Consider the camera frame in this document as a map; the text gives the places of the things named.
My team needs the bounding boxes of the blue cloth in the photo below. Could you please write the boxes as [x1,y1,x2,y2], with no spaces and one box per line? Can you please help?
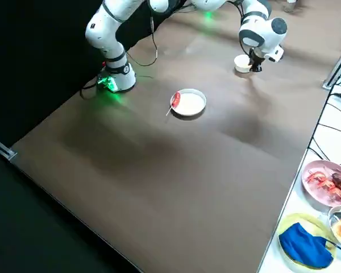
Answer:
[278,222,341,269]

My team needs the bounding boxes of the red shrimp skewer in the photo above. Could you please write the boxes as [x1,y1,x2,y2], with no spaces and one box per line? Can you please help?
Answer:
[306,169,341,201]

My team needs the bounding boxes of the white-capped glass oil pot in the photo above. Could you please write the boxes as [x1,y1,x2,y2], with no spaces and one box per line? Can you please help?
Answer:
[282,0,298,13]

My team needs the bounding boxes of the small white bowl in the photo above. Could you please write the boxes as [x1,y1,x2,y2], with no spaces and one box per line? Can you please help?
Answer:
[234,54,256,73]

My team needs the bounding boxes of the yellow plate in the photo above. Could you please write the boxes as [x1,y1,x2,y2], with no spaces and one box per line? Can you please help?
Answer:
[277,212,339,270]

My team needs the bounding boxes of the aluminium frame post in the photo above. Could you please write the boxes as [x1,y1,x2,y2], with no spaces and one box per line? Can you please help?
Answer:
[321,42,341,91]

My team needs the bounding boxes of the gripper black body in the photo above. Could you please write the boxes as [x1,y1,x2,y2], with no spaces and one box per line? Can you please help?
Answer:
[249,47,265,61]

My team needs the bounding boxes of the red sausage on stick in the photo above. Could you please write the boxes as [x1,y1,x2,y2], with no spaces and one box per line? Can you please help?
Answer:
[165,91,182,117]

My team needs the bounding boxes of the clear glass bowl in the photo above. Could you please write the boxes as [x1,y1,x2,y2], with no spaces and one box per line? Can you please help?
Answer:
[327,204,341,251]

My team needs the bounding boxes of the pink plate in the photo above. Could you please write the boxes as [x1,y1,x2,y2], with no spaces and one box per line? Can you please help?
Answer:
[301,159,341,208]

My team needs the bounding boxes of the black desk cable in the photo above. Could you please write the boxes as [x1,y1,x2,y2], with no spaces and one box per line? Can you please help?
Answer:
[306,67,341,166]

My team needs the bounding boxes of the aluminium frame rail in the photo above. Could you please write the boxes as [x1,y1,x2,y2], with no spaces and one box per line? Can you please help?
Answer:
[0,134,18,162]

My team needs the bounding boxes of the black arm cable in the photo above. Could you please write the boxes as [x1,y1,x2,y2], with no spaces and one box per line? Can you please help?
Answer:
[124,14,160,67]

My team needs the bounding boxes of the white round plate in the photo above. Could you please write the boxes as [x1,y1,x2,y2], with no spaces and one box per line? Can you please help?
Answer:
[170,88,207,117]

